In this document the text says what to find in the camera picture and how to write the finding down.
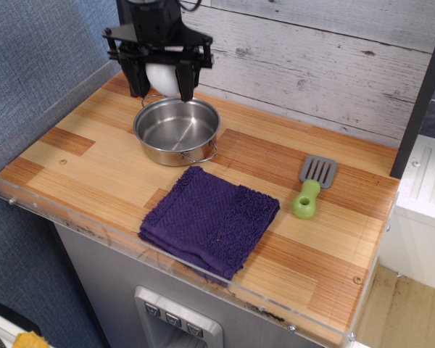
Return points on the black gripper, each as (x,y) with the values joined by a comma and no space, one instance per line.
(158,35)

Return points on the white egg-shaped cup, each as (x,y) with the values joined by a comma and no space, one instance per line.
(163,78)

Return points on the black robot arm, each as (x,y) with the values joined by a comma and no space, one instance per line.
(153,32)

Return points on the purple folded towel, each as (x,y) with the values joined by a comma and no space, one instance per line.
(209,222)

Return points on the small steel pot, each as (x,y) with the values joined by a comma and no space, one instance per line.
(173,132)

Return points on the grey toy fridge cabinet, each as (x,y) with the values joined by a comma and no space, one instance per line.
(110,278)

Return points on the silver dispenser button panel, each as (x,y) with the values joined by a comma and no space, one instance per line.
(169,324)

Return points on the black and yellow object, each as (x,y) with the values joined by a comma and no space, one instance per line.
(18,331)

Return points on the white toy sink counter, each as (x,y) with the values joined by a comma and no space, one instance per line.
(408,244)

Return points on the green handled grey spatula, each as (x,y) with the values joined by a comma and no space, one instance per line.
(317,173)

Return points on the black right shelf post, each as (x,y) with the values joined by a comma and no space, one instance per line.
(415,121)

